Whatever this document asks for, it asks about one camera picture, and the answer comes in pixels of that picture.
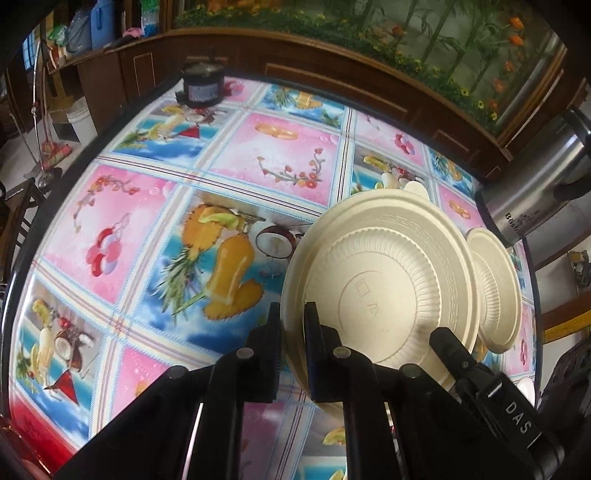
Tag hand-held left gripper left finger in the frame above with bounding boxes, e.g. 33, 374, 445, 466
53, 302, 283, 480

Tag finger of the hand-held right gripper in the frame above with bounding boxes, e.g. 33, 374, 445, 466
429, 327, 542, 448

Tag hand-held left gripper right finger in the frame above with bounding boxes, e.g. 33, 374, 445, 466
302, 302, 509, 480

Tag white bowl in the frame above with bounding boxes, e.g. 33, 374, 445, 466
516, 376, 537, 409

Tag large beige bowl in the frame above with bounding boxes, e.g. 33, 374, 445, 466
280, 181, 483, 409

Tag small beige bowl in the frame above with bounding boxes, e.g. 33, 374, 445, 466
466, 227, 525, 355

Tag steel thermos jug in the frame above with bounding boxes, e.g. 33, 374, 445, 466
475, 108, 591, 247

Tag small black canister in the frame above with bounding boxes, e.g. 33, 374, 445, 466
175, 62, 227, 109

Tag brown wooden cabinet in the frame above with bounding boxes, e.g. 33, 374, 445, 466
46, 28, 583, 185

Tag mop with metal pole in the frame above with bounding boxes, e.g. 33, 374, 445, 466
28, 39, 74, 183

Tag white bucket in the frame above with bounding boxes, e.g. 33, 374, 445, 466
66, 99, 99, 145

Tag artificial flower glass display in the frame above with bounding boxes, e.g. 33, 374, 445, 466
173, 0, 568, 134

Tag green plastic bottle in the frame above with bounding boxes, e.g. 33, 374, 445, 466
141, 0, 163, 33

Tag blue thermos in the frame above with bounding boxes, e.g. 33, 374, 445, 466
90, 0, 116, 51

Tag grey blue thermos jug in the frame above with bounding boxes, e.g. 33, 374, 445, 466
66, 7, 93, 54

